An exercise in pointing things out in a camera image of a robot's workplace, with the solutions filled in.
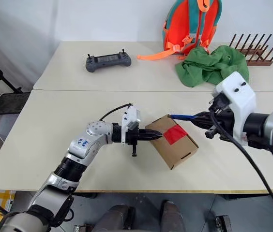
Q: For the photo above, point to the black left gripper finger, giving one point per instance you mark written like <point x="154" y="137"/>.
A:
<point x="152" y="133"/>
<point x="152" y="137"/>

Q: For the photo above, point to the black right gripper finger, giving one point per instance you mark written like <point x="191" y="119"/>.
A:
<point x="203" y="123"/>
<point x="203" y="114"/>

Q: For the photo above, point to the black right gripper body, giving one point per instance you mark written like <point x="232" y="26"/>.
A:
<point x="223" y="120"/>

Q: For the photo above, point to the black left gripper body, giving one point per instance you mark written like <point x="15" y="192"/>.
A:
<point x="134" y="136"/>

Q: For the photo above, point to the cardboard box with red tape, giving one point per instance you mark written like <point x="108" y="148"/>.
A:
<point x="172" y="147"/>

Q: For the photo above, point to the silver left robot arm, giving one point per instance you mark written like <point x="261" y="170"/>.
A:
<point x="83" y="147"/>

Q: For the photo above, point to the crumpled green cloth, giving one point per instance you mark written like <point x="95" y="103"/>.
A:
<point x="204" y="67"/>

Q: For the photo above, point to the dark wooden peg rack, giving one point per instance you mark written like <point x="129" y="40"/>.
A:
<point x="260" y="61"/>

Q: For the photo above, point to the grey handheld remote controller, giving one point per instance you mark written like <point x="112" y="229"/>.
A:
<point x="107" y="62"/>

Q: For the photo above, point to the dark rounded shape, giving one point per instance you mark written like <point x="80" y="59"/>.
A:
<point x="171" y="215"/>
<point x="113" y="217"/>

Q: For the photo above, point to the orange and teal backpack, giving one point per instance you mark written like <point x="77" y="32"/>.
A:
<point x="189" y="25"/>

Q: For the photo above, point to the small black metal block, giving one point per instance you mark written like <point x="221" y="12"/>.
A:
<point x="222" y="224"/>
<point x="83" y="228"/>

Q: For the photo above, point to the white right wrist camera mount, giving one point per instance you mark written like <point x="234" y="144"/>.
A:
<point x="238" y="96"/>

